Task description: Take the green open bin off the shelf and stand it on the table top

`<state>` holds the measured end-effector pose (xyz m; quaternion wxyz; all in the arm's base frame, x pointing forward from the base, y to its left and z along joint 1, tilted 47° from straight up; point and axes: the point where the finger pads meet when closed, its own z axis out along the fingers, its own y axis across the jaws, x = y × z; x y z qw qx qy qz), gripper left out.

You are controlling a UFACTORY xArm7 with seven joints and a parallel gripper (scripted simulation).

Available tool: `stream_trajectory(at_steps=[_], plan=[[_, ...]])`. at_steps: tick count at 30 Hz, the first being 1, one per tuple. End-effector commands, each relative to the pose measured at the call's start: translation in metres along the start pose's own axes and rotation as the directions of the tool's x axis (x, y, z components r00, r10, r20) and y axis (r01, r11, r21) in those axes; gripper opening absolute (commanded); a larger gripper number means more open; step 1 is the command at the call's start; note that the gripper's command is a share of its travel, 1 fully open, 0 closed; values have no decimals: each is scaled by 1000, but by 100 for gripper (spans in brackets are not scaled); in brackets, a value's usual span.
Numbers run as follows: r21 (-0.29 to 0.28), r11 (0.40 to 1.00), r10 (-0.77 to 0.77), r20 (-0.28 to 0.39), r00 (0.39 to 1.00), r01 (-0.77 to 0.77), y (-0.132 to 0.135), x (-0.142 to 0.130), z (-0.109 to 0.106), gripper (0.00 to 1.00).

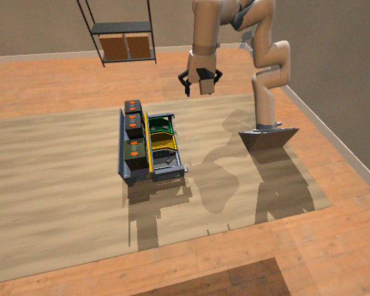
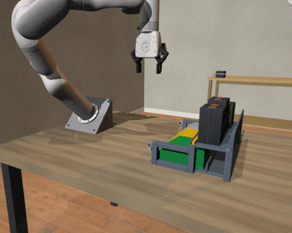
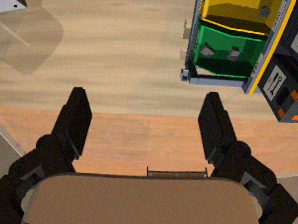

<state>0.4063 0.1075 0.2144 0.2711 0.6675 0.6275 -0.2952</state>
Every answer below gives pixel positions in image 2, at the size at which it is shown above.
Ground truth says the grey open bin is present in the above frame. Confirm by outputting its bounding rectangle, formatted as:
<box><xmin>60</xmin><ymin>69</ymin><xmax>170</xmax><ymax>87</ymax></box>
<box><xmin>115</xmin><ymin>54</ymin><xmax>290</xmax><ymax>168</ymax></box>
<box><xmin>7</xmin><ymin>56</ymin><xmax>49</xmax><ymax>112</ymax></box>
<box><xmin>182</xmin><ymin>122</ymin><xmax>199</xmax><ymax>131</ymax></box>

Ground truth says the grey metal rack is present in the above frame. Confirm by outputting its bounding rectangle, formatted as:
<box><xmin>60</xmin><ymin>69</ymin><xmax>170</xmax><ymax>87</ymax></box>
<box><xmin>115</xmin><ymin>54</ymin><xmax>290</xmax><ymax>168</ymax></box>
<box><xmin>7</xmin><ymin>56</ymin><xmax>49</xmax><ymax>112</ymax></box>
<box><xmin>147</xmin><ymin>110</ymin><xmax>244</xmax><ymax>182</ymax></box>

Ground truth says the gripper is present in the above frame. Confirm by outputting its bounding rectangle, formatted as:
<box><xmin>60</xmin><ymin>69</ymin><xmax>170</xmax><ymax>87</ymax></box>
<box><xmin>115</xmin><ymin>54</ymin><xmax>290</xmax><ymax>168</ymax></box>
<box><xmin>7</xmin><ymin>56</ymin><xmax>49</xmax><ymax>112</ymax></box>
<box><xmin>130</xmin><ymin>30</ymin><xmax>169</xmax><ymax>74</ymax></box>

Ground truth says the green bin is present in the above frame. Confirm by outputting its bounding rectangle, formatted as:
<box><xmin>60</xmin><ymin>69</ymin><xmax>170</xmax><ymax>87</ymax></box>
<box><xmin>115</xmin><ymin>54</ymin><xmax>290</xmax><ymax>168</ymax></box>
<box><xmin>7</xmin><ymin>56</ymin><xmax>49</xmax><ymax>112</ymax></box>
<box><xmin>159</xmin><ymin>136</ymin><xmax>210</xmax><ymax>170</ymax></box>

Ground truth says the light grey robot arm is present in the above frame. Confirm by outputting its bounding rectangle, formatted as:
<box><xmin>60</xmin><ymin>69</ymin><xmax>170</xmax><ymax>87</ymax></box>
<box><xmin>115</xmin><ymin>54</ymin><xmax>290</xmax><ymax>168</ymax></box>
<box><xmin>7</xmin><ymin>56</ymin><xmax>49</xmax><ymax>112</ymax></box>
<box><xmin>12</xmin><ymin>0</ymin><xmax>159</xmax><ymax>124</ymax></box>

